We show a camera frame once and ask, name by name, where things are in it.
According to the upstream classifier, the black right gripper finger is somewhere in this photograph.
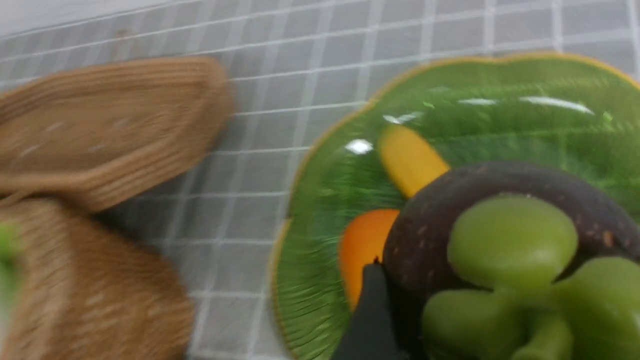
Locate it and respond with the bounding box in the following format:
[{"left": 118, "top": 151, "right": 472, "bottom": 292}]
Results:
[{"left": 331, "top": 257, "right": 410, "bottom": 360}]

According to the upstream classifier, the dark purple plastic mangosteen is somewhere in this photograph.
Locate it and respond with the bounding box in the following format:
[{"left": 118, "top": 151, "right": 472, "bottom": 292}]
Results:
[{"left": 382, "top": 162, "right": 639, "bottom": 360}]

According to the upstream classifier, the orange plastic mango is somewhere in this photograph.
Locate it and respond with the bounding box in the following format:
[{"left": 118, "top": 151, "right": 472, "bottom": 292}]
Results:
[{"left": 338, "top": 208, "right": 400, "bottom": 312}]

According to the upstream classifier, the yellow plastic banana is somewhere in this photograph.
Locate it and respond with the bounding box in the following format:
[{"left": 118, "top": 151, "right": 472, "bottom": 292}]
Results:
[{"left": 377, "top": 124, "right": 450, "bottom": 198}]

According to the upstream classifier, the green glass plate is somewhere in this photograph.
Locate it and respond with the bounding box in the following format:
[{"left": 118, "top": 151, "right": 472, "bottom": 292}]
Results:
[{"left": 270, "top": 52, "right": 639, "bottom": 360}]

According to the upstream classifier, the grey checked tablecloth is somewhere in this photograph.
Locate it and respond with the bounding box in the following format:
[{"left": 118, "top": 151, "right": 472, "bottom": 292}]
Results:
[{"left": 1, "top": 0, "right": 639, "bottom": 360}]

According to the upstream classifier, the woven rattan basket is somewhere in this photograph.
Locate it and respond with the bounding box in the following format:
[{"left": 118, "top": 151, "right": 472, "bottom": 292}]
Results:
[{"left": 1, "top": 199, "right": 195, "bottom": 360}]

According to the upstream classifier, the woven rattan basket lid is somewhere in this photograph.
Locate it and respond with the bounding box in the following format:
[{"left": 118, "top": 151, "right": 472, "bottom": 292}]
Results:
[{"left": 0, "top": 56, "right": 235, "bottom": 212}]

